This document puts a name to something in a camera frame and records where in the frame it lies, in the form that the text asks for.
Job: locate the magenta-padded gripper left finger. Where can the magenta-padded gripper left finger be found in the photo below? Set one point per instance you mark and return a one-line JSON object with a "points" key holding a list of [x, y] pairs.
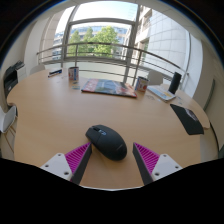
{"points": [[56, 165]]}

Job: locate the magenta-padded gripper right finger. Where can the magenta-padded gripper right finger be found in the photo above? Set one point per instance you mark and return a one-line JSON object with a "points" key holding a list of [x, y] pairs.
{"points": [[165, 165]]}

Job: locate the black computer mouse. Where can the black computer mouse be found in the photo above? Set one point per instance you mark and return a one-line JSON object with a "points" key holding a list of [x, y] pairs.
{"points": [[107, 142]]}

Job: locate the black printed mouse pad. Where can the black printed mouse pad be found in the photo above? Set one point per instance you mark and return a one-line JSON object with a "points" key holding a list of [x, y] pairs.
{"points": [[187, 118]]}

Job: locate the white plastic chair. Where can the white plastic chair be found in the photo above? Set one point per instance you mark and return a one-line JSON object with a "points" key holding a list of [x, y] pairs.
{"points": [[6, 119]]}

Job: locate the light blue illustrated book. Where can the light blue illustrated book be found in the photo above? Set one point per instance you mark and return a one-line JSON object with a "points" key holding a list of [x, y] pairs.
{"points": [[161, 92]]}

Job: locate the black cylindrical bottle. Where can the black cylindrical bottle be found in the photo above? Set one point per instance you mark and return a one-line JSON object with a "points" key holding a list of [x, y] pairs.
{"points": [[174, 82]]}

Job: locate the red and blue magazine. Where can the red and blue magazine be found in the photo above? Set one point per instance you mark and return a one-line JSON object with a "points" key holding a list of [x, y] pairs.
{"points": [[108, 87]]}

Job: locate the black printer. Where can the black printer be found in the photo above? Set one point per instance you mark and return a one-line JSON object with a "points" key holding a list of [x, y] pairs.
{"points": [[11, 78]]}

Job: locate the grey metal railing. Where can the grey metal railing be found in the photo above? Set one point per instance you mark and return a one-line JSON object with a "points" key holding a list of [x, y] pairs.
{"points": [[100, 43]]}

